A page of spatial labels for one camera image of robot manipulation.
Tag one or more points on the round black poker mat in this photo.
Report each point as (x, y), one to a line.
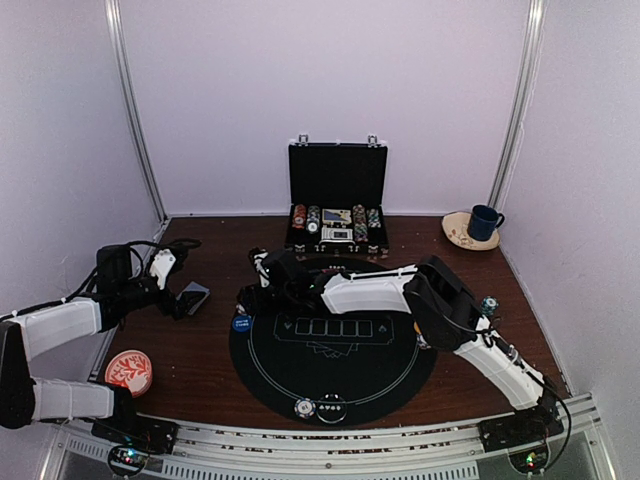
(370, 359)

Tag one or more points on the red white round coaster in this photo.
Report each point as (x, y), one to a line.
(131, 369)

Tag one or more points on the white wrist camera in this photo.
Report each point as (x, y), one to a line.
(161, 266)
(256, 258)

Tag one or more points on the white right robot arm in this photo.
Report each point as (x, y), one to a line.
(430, 293)

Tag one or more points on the blue small blind button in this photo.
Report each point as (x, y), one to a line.
(242, 323)

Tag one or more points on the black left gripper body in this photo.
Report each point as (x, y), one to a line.
(133, 298)

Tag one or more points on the blue playing card deck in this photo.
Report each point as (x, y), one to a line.
(198, 287)

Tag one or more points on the white blue chips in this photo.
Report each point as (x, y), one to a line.
(304, 408)
(421, 342)

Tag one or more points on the left aluminium frame post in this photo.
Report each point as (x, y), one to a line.
(116, 32)

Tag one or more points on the clear round dealer button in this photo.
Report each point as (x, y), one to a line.
(331, 409)

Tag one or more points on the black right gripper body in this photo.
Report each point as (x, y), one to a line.
(285, 297)

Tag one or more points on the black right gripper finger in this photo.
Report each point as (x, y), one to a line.
(266, 305)
(246, 301)

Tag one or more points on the black poker chip case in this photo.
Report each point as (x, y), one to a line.
(337, 175)

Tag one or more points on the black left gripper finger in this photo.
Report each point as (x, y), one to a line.
(174, 308)
(191, 298)

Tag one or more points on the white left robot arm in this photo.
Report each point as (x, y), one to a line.
(30, 332)

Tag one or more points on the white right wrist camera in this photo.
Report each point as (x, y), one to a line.
(256, 258)

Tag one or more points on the multicolour chip row in case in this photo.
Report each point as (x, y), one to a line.
(360, 223)

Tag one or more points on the white card box in case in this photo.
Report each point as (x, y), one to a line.
(335, 234)

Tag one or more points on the right aluminium frame post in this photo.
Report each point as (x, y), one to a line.
(529, 61)

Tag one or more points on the aluminium frame post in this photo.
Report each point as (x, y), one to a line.
(116, 32)
(529, 61)

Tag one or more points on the dark blue mug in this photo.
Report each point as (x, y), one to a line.
(484, 220)

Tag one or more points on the purple green chip row in case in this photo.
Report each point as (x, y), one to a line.
(373, 218)

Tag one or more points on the red chip row in case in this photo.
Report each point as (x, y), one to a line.
(299, 216)

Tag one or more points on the beige ceramic plate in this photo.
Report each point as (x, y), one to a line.
(455, 228)

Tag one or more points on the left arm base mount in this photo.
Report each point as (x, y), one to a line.
(134, 446)

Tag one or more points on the green chip stack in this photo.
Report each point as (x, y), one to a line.
(489, 305)

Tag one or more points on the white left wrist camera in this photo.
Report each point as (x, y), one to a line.
(161, 266)

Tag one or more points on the front aluminium rail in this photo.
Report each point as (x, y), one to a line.
(451, 450)

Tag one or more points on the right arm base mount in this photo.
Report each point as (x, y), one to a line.
(526, 440)

